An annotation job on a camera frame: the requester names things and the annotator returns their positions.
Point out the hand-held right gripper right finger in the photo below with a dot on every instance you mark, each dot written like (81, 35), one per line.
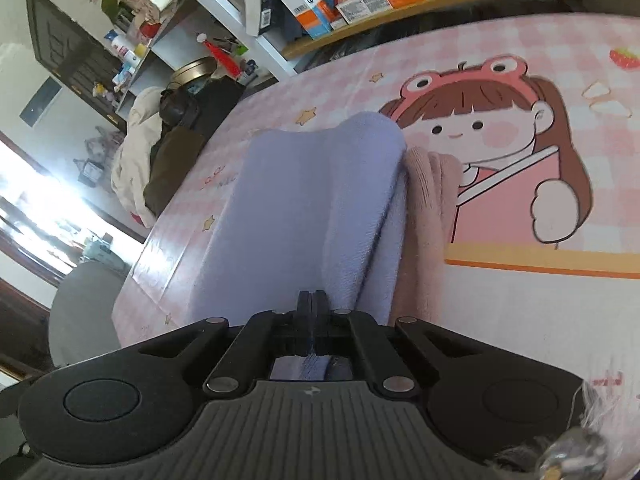
(321, 330)

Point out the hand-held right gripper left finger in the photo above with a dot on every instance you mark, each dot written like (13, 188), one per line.
(304, 330)

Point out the purple and brown sweater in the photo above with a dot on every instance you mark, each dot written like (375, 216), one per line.
(310, 200)

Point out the grey chair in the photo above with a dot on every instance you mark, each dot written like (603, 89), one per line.
(85, 310)

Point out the cream jacket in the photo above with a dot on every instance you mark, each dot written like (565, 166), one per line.
(132, 160)

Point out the black case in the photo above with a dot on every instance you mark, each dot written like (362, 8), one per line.
(220, 102)

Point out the gold round tin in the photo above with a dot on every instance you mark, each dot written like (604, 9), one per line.
(192, 70)

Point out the red tassel ornament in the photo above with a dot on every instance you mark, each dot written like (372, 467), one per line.
(222, 57)

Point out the white shelving unit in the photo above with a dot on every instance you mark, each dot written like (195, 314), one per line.
(235, 15)

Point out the white and orange upright carton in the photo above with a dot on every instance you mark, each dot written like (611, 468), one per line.
(300, 0)

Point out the red cup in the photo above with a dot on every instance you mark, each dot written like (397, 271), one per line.
(151, 29)

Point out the white bottle with red label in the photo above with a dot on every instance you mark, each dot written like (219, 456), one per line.
(120, 45)

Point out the dark door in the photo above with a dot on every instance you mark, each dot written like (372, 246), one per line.
(70, 45)

